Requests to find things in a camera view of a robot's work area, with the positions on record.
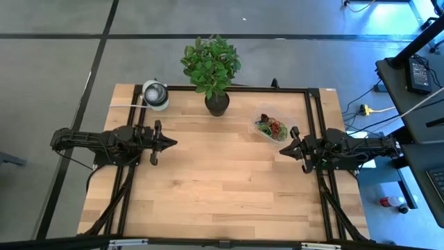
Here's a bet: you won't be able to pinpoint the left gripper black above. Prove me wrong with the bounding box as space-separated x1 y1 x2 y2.
138 119 178 166

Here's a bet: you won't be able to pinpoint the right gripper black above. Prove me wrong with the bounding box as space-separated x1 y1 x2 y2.
279 126 327 174

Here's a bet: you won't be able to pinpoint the clear plastic bin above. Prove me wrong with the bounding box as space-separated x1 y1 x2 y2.
248 106 300 145

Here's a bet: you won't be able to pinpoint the white paper sheet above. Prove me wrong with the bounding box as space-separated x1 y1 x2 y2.
346 131 378 170

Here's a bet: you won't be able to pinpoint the potted green plant black pot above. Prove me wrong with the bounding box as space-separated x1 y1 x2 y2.
179 33 243 117

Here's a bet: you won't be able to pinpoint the bottle with red label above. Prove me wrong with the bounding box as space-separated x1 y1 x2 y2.
379 195 411 215

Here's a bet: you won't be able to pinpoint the black desk with adapter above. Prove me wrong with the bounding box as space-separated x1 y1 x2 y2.
375 56 444 145

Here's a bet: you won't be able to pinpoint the black desk with keyboard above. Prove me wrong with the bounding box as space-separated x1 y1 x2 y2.
400 142 444 229

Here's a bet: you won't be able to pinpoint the black power adapter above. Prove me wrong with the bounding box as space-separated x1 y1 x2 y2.
405 56 434 96

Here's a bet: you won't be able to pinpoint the black keyboard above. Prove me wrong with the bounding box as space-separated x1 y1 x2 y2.
425 166 444 205

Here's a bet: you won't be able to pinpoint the black crossbar silver brackets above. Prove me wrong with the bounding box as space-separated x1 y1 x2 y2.
0 234 444 250

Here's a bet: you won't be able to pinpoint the dark chair leg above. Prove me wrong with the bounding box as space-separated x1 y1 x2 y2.
0 151 28 168

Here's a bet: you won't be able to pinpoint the black slanted pole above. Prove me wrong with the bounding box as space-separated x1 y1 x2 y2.
387 14 444 69

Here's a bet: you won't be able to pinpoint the white lamp cable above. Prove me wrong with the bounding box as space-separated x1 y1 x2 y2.
108 103 153 109

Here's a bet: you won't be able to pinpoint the black aluminium table frame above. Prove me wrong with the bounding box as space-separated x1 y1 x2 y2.
78 78 371 244

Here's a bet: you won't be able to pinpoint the black floor cables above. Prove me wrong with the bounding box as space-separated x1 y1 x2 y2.
341 78 403 137

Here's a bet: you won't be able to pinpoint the yellow plug cable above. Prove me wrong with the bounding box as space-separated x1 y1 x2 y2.
368 106 398 115

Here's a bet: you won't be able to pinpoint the white desk cable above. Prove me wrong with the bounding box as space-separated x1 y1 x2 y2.
398 85 444 119

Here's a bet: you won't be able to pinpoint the yellow floor cable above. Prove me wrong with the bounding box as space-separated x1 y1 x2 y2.
342 0 376 14

